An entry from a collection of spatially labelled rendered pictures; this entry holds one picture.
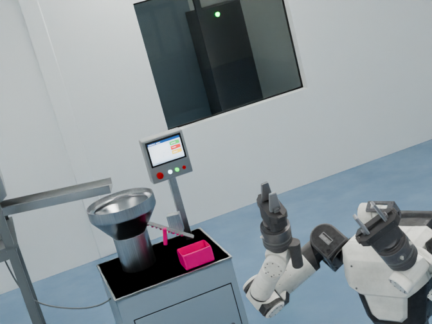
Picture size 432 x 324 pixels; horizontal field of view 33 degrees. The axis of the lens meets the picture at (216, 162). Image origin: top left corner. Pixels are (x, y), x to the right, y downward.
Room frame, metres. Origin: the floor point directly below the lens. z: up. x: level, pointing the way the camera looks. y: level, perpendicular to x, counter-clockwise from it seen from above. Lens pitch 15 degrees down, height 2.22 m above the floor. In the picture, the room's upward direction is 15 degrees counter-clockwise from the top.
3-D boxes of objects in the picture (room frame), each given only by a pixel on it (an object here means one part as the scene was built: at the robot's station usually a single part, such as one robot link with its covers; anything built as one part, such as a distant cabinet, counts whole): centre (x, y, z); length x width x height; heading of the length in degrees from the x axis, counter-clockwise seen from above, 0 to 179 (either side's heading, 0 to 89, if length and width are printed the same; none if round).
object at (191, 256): (3.53, 0.22, 0.80); 0.16 x 0.12 x 0.09; 105
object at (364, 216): (2.12, -0.44, 1.34); 0.10 x 0.07 x 0.09; 50
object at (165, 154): (3.87, 0.25, 1.07); 0.23 x 0.10 x 0.62; 105
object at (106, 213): (3.72, 0.48, 0.95); 0.49 x 0.36 x 0.38; 105
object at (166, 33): (6.52, -0.30, 1.43); 1.38 x 0.01 x 1.16; 105
